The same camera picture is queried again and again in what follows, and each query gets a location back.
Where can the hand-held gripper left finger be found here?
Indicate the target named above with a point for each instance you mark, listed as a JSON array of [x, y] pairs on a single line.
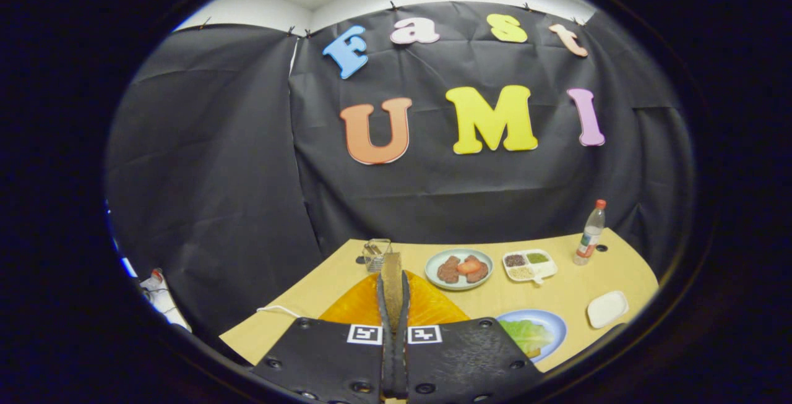
[[385, 354]]

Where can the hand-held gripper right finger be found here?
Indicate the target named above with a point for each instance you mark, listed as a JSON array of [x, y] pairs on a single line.
[[402, 354]]

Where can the brown toast slice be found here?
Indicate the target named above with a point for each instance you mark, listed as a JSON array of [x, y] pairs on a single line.
[[391, 286]]

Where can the green lettuce leaf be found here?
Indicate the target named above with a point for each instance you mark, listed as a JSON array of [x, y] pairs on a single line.
[[526, 335]]

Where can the pale green plate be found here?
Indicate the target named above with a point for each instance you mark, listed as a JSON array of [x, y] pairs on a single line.
[[461, 287]]

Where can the red tomato slice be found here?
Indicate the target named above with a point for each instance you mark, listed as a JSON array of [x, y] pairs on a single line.
[[469, 266]]

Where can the bread slice on plate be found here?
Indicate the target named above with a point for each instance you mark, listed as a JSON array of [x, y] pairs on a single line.
[[533, 352]]

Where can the blue plate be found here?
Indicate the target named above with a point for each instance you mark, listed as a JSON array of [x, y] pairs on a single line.
[[555, 323]]

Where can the white divided seed tray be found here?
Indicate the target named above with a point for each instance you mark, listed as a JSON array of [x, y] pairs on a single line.
[[545, 270]]

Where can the white square plate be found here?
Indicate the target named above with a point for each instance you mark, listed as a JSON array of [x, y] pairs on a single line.
[[607, 309]]

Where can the clear bottle with red cap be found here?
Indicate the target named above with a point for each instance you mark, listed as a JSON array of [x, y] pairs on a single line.
[[589, 237]]

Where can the black backdrop cloth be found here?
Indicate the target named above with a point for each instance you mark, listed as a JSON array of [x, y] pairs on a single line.
[[247, 175]]

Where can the white and red object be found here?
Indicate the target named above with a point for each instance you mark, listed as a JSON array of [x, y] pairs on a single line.
[[162, 299]]

